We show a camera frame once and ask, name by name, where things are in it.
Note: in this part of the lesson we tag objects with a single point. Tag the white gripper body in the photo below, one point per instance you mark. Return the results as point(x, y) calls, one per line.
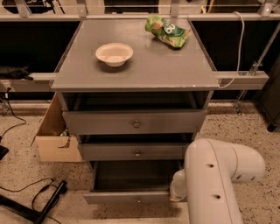
point(178, 184)

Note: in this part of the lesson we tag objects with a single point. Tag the grey bottom drawer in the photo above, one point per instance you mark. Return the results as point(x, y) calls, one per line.
point(135, 181)

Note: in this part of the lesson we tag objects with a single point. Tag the grey drawer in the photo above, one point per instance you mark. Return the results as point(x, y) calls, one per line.
point(131, 151)
point(134, 122)
point(135, 181)

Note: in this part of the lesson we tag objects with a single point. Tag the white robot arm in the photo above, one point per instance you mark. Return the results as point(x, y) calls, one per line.
point(211, 168)

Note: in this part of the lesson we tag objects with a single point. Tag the grey top drawer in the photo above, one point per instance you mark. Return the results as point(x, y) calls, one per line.
point(134, 122)

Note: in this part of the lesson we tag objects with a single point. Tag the grey middle drawer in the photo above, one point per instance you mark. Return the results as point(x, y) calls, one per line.
point(131, 151)

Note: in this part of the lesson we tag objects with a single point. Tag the grey drawer cabinet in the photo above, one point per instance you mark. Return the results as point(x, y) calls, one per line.
point(156, 77)

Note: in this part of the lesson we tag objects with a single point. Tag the cardboard box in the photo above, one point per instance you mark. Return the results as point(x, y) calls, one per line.
point(55, 143)

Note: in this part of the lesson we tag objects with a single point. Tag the black metal stand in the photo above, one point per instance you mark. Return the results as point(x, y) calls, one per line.
point(30, 213)

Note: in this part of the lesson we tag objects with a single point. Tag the white paper bowl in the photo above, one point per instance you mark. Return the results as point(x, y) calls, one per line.
point(114, 54)

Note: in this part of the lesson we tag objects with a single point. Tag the green snack bag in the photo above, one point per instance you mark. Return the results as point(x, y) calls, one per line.
point(166, 31)

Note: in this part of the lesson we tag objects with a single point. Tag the metal railing frame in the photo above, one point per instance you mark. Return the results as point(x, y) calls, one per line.
point(41, 42)

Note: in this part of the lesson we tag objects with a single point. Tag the black bag on rail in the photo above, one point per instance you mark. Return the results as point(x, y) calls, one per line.
point(15, 72)

